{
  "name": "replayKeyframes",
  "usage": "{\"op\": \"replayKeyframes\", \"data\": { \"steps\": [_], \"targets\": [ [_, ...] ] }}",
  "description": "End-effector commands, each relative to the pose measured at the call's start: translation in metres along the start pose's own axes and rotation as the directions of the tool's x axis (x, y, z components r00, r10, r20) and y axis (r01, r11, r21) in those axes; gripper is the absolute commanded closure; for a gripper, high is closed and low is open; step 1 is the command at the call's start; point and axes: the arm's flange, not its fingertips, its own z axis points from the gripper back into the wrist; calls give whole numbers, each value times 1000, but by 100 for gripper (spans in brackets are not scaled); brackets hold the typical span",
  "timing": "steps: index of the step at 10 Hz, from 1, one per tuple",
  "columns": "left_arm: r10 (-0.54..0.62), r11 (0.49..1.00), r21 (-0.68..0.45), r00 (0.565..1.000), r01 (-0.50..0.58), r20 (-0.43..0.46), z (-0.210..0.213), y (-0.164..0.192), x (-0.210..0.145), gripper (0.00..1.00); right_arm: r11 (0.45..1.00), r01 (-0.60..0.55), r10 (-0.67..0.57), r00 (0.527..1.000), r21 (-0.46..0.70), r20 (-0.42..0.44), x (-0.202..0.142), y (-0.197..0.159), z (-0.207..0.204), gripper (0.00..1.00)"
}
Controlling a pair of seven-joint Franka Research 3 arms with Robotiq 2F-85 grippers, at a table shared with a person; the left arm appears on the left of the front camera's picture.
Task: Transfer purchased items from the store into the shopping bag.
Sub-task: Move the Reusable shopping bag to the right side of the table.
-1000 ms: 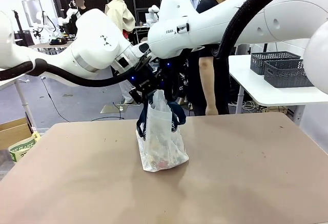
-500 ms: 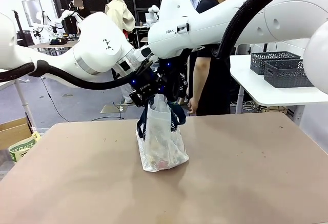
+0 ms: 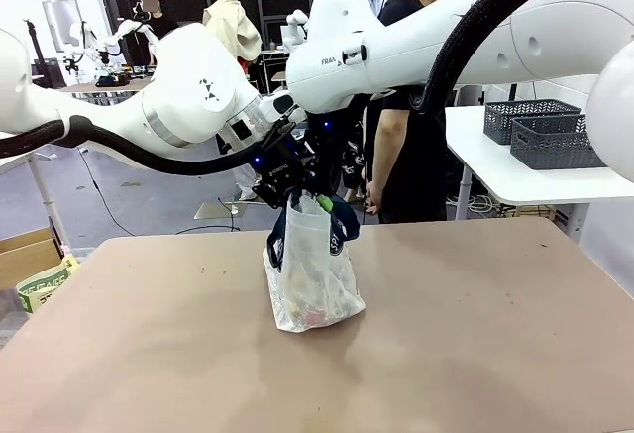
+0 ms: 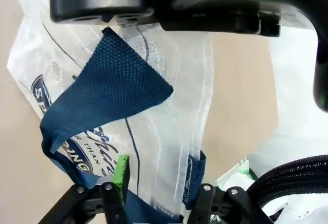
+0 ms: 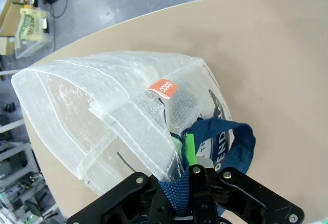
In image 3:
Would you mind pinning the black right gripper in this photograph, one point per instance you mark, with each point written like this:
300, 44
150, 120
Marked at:
327, 160

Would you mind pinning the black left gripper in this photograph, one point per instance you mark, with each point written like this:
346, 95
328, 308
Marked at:
280, 175

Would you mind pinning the dark grey plastic basket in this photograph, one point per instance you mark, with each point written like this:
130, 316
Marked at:
550, 145
520, 116

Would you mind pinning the person's right forearm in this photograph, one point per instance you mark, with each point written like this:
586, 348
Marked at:
386, 150

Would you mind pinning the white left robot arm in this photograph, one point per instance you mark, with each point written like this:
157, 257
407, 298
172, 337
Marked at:
163, 96

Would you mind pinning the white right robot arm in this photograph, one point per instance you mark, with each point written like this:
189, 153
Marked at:
446, 51

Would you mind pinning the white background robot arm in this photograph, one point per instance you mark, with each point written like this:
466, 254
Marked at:
109, 41
297, 27

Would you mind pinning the person's right hand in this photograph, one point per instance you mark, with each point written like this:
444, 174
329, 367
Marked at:
374, 199

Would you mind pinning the person in black t-shirt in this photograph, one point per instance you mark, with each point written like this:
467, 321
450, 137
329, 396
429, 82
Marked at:
416, 106

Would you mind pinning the bystander in beige hoodie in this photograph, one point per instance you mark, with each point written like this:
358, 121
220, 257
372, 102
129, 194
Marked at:
230, 27

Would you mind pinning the white side table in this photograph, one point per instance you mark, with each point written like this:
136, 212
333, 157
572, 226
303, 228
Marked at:
520, 175

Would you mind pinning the background work table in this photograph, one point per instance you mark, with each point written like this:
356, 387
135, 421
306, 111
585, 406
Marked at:
104, 86

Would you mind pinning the bystander in black clothes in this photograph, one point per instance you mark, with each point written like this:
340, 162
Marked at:
148, 17

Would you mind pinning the white table with pole leg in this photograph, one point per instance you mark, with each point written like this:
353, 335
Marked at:
34, 180

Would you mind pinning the green and white carton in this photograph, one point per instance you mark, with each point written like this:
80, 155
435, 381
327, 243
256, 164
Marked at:
47, 284

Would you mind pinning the brown cardboard box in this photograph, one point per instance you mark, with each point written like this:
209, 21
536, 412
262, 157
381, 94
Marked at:
25, 254

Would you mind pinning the black tripod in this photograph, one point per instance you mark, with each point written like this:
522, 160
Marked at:
34, 46

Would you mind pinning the grey wall panel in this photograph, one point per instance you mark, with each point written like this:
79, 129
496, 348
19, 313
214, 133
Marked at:
62, 22

